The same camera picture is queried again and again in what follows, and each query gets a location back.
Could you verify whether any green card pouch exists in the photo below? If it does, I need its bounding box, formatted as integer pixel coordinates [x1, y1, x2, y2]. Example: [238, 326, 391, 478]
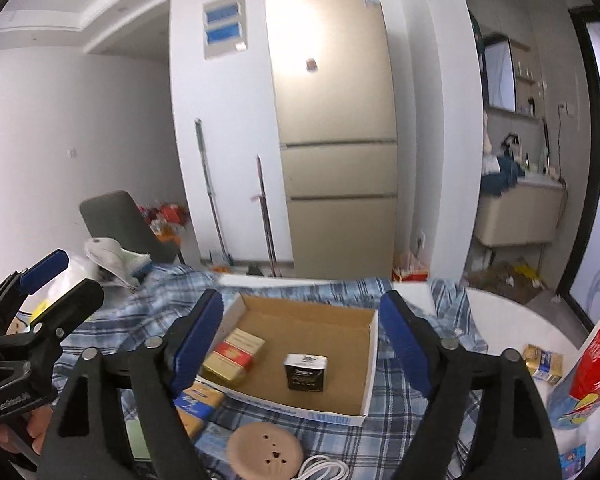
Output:
[125, 419, 151, 462]

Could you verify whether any yellow blue packet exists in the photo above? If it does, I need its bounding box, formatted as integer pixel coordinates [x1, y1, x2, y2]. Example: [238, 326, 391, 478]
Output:
[174, 380, 224, 439]

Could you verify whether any round tan silicone disc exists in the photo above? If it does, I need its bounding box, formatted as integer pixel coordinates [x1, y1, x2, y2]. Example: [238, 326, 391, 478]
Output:
[226, 422, 303, 480]

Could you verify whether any white USB cable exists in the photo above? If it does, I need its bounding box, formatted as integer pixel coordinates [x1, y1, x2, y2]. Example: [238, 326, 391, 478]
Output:
[296, 454, 351, 480]

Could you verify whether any person's left hand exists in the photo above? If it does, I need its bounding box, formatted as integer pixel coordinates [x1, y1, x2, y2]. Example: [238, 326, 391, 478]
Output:
[0, 403, 56, 458]

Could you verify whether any small blue booklet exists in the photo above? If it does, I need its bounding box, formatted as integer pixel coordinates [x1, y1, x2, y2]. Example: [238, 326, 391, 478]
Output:
[559, 443, 586, 479]

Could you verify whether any gold blue snack pack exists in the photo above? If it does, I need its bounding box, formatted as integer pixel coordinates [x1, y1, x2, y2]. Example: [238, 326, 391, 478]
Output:
[522, 344, 564, 385]

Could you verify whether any white plastic bag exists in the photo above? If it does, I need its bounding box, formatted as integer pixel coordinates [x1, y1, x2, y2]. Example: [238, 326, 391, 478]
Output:
[84, 237, 152, 289]

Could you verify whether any blue plaid cloth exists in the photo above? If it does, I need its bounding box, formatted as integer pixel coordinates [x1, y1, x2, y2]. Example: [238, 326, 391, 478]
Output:
[53, 264, 489, 479]

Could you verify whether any red labelled soda bottle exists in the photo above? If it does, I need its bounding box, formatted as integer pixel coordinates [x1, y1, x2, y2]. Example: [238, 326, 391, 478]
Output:
[547, 330, 600, 430]

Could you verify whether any grey chair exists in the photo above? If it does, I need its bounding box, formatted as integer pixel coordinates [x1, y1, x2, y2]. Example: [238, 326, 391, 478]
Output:
[79, 191, 183, 263]

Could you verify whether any red bag on floor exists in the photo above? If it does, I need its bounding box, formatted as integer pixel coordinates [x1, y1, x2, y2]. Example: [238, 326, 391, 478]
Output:
[137, 203, 189, 242]

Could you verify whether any red and gold carton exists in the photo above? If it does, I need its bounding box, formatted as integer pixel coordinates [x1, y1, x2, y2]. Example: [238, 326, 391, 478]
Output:
[202, 328, 265, 386]

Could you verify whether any shallow cardboard box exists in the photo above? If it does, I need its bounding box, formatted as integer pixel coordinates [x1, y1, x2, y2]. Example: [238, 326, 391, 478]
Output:
[198, 294, 378, 427]

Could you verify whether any small black box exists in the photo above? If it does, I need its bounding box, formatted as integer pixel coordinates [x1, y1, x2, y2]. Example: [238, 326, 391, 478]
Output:
[284, 353, 328, 392]

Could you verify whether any beige bathroom vanity cabinet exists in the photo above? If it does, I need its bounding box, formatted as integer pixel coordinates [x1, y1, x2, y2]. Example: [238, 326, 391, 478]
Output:
[474, 179, 565, 248]

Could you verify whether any blue cloth on vanity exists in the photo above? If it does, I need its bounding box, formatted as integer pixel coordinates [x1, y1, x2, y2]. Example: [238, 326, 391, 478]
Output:
[480, 155, 526, 197]

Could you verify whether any bathroom mirror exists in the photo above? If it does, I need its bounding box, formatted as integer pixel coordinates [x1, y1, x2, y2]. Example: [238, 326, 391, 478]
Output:
[484, 34, 516, 112]

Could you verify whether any beige three-door refrigerator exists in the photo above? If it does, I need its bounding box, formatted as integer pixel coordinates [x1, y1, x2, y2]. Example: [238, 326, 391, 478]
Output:
[264, 0, 398, 280]

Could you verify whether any grey mop handle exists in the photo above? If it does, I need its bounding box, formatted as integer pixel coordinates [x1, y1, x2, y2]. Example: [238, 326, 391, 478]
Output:
[195, 118, 234, 266]

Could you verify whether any wall electrical panel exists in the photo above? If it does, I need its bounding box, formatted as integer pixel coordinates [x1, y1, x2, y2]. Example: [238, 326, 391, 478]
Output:
[202, 0, 248, 60]

